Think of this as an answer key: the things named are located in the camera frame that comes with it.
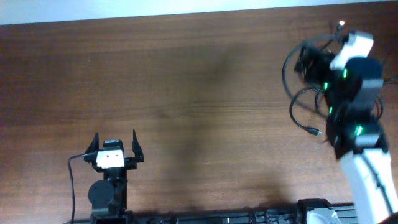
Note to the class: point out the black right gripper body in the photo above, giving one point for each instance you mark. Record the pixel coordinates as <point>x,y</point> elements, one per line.
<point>321,74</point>

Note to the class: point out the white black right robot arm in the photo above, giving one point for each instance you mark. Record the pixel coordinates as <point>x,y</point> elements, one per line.
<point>353,130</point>

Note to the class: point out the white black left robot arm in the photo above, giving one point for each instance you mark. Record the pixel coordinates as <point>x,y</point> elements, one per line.
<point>108,196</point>

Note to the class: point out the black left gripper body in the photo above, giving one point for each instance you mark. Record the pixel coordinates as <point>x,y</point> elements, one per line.
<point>129,163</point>

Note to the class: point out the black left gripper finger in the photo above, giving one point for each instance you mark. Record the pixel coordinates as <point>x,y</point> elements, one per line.
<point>93,148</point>
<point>136,148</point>

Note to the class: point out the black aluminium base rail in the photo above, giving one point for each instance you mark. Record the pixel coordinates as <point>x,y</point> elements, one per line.
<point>304,211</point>

